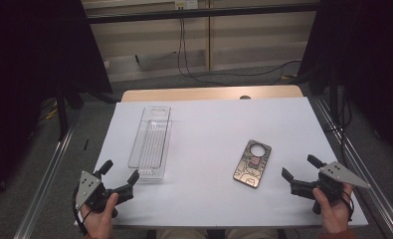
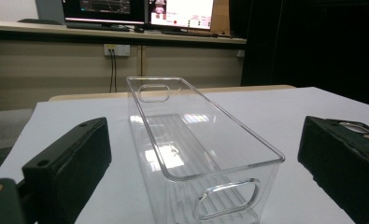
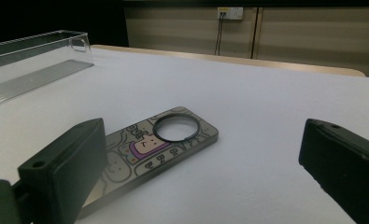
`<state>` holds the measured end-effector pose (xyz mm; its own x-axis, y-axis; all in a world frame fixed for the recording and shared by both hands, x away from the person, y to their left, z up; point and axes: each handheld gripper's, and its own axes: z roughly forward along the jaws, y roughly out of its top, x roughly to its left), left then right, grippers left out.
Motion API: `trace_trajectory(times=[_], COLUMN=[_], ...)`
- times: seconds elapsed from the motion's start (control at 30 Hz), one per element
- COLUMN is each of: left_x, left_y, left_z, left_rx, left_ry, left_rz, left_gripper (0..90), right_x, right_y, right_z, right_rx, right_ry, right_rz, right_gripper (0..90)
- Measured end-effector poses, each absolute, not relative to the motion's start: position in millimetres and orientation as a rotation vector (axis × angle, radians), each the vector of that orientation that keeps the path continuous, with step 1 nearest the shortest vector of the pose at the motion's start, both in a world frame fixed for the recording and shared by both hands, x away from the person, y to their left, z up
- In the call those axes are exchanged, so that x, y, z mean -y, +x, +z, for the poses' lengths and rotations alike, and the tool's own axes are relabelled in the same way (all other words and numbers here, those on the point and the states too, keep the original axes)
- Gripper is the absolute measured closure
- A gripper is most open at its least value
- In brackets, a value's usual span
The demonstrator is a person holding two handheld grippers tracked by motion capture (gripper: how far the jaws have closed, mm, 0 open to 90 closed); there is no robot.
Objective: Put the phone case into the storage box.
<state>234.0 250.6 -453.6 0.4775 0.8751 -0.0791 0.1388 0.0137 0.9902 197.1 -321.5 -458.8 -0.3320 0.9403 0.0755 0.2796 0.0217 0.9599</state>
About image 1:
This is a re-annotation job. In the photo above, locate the black curtain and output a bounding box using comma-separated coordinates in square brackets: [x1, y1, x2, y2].
[295, 0, 393, 167]
[0, 0, 114, 208]

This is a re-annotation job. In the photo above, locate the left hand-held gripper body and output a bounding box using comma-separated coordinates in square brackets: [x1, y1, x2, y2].
[75, 169, 135, 214]

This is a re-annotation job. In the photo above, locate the black floor cable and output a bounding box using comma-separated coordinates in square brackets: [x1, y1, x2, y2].
[176, 17, 303, 88]

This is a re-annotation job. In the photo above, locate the white table cover sheet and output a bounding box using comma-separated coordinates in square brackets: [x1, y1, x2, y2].
[74, 96, 369, 229]

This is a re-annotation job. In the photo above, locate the wooden table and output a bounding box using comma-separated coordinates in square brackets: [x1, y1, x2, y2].
[120, 85, 304, 104]

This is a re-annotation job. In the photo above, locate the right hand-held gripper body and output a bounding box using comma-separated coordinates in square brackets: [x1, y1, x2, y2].
[289, 160, 372, 215]

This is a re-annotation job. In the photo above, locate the yellow floor cable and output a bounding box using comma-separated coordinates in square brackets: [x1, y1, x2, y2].
[43, 99, 60, 121]

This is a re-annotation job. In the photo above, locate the white wall socket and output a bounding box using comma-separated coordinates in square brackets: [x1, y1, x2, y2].
[174, 0, 199, 11]

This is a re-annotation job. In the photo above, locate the black horizontal bar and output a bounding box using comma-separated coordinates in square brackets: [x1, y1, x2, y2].
[85, 2, 321, 25]

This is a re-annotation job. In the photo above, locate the person's right hand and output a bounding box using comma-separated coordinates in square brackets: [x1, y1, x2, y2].
[311, 183, 354, 235]

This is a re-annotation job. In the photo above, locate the metal floor rail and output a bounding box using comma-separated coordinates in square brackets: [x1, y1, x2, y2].
[312, 95, 393, 239]
[12, 124, 77, 239]

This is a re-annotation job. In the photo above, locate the patterned phone case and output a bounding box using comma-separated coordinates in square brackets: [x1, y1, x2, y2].
[232, 138, 273, 189]

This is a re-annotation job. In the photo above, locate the clear plastic tray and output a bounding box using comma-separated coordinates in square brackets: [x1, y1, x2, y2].
[127, 106, 173, 184]

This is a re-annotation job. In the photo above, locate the person's left hand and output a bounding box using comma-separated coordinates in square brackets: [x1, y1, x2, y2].
[80, 192, 120, 239]

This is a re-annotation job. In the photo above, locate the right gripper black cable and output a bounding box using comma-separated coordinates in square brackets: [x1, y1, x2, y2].
[339, 189, 355, 223]

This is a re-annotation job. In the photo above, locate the black stand leg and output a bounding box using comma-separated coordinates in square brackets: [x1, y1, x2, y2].
[55, 79, 70, 141]

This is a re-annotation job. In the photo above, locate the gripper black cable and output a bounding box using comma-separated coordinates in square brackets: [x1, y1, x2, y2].
[339, 189, 355, 223]
[71, 184, 93, 237]

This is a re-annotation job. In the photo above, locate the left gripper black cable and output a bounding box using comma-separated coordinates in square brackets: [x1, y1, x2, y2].
[71, 184, 93, 237]

